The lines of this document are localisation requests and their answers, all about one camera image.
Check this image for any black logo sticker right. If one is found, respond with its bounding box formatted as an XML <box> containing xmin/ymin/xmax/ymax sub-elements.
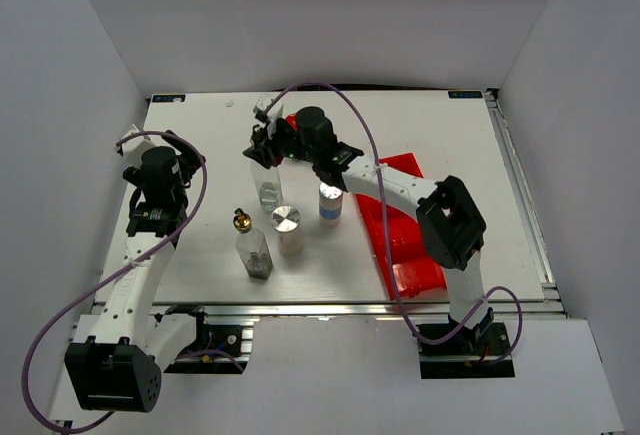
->
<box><xmin>448</xmin><ymin>90</ymin><xmax>484</xmax><ymax>100</ymax></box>

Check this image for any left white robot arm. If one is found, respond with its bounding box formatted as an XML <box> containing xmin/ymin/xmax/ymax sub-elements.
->
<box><xmin>64</xmin><ymin>129</ymin><xmax>212</xmax><ymax>413</ymax></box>

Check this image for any aluminium table frame rail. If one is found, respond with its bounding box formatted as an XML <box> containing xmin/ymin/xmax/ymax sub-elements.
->
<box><xmin>69</xmin><ymin>87</ymin><xmax>569</xmax><ymax>435</ymax></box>

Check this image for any dark-sauce glass bottle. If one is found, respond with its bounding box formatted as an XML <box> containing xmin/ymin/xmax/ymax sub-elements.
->
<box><xmin>233</xmin><ymin>208</ymin><xmax>273</xmax><ymax>281</ymax></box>

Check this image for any black logo sticker left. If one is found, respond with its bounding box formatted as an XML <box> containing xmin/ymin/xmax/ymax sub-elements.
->
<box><xmin>151</xmin><ymin>94</ymin><xmax>186</xmax><ymax>104</ymax></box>

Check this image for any blue-label spice shaker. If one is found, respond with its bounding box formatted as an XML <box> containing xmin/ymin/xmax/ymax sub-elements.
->
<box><xmin>319</xmin><ymin>182</ymin><xmax>343</xmax><ymax>226</ymax></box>

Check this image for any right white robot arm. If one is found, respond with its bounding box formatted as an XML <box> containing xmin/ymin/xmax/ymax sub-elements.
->
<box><xmin>243</xmin><ymin>106</ymin><xmax>493</xmax><ymax>354</ymax></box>

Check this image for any silver-lid white shaker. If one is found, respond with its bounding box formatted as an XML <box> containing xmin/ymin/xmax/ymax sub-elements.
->
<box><xmin>270</xmin><ymin>205</ymin><xmax>303</xmax><ymax>256</ymax></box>

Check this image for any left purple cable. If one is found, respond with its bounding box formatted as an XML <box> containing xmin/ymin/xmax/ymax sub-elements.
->
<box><xmin>20</xmin><ymin>130</ymin><xmax>208</xmax><ymax>431</ymax></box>

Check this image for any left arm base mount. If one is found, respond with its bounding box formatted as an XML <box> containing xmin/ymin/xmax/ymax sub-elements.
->
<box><xmin>153</xmin><ymin>305</ymin><xmax>249</xmax><ymax>375</ymax></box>

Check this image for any clear glass bottle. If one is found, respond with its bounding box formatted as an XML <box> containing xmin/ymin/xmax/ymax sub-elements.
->
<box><xmin>250</xmin><ymin>161</ymin><xmax>283</xmax><ymax>212</ymax></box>

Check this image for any black logo sticker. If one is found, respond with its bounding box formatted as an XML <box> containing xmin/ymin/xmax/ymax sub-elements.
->
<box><xmin>151</xmin><ymin>94</ymin><xmax>186</xmax><ymax>104</ymax></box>
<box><xmin>448</xmin><ymin>90</ymin><xmax>484</xmax><ymax>100</ymax></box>

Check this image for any red plastic divided tray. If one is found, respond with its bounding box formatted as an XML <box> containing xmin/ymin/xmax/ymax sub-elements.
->
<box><xmin>284</xmin><ymin>113</ymin><xmax>449</xmax><ymax>301</ymax></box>

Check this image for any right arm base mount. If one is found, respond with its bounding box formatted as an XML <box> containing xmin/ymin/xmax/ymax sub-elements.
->
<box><xmin>418</xmin><ymin>322</ymin><xmax>515</xmax><ymax>380</ymax></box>

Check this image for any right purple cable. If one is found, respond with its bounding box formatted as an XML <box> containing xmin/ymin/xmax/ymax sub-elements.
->
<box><xmin>263</xmin><ymin>82</ymin><xmax>525</xmax><ymax>345</ymax></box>

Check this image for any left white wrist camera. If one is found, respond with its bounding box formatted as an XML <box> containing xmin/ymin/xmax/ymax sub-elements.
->
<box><xmin>114</xmin><ymin>135</ymin><xmax>157</xmax><ymax>169</ymax></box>

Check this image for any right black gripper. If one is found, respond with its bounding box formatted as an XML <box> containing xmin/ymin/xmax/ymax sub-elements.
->
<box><xmin>243</xmin><ymin>116</ymin><xmax>318</xmax><ymax>170</ymax></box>

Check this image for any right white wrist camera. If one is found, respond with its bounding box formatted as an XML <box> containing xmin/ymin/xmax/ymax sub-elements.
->
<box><xmin>253</xmin><ymin>93</ymin><xmax>284</xmax><ymax>139</ymax></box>

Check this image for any purple cable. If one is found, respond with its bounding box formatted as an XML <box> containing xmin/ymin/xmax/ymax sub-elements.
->
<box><xmin>263</xmin><ymin>82</ymin><xmax>525</xmax><ymax>345</ymax></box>
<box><xmin>20</xmin><ymin>130</ymin><xmax>208</xmax><ymax>431</ymax></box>

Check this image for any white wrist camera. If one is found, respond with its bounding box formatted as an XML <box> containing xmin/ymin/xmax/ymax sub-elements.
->
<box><xmin>253</xmin><ymin>93</ymin><xmax>284</xmax><ymax>139</ymax></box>
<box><xmin>114</xmin><ymin>135</ymin><xmax>157</xmax><ymax>169</ymax></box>

